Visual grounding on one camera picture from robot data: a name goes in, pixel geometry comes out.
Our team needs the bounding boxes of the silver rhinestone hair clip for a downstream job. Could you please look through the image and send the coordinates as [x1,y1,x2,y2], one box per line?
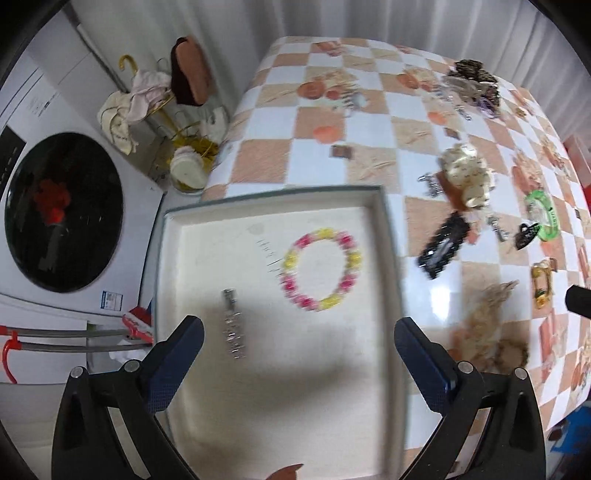
[222,288,247,358]

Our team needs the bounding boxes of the white slippers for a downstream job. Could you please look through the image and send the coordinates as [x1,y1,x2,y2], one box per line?
[170,145,208,192]

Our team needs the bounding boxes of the red brush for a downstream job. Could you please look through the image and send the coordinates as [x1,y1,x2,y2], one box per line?
[122,307,155,344]

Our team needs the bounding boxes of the black hair clip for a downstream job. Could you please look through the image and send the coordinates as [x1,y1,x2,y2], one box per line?
[418,212,472,280]

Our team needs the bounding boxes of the yellow sunflower hair tie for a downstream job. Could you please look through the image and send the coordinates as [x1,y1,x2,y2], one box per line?
[531,259,557,309]

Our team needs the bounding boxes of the gold wire rack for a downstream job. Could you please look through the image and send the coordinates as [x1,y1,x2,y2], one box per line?
[117,55,220,192]

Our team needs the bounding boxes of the green plastic bangle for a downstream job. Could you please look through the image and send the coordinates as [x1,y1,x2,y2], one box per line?
[524,189,560,243]

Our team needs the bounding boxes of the small silver clip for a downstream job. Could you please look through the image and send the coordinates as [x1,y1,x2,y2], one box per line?
[418,172,444,198]

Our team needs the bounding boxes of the brown braided hair tie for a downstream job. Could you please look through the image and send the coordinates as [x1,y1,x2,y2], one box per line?
[450,281,532,372]

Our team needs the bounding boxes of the pile of jewelry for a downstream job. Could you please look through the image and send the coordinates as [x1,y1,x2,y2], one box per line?
[438,59,504,121]

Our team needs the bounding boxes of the checkered tablecloth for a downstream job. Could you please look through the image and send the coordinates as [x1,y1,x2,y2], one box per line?
[201,36,591,448]

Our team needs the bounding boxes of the pink cloth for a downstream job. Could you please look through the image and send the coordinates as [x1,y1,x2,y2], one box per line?
[127,69,171,123]

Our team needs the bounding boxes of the cream cloth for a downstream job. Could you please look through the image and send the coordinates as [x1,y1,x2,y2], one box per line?
[98,90,139,155]

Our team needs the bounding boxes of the white jewelry tray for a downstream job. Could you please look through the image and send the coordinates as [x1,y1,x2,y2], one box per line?
[139,185,409,480]

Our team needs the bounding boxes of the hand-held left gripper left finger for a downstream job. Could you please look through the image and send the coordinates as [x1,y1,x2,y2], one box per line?
[52,315,205,480]

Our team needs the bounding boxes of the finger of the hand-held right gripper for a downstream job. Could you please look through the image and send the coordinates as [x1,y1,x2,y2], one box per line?
[566,285,591,319]

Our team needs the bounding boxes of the cream polka dot scrunchie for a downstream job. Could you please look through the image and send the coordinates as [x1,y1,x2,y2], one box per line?
[438,143,497,210]

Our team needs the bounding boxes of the red hook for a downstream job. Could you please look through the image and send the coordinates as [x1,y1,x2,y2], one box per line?
[0,325,21,384]

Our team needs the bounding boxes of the white washing machine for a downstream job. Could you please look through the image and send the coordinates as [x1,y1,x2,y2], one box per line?
[0,9,167,384]

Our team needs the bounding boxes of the blue package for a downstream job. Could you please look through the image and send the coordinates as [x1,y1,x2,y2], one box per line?
[549,411,585,455]

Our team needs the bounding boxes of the small black claw clip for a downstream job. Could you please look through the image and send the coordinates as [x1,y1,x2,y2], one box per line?
[515,222,541,251]

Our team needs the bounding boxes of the pink yellow bead bracelet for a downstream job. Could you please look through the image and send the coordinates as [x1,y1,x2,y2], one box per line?
[283,228,362,311]

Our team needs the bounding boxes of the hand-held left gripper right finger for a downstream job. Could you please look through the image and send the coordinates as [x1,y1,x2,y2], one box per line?
[393,316,548,480]

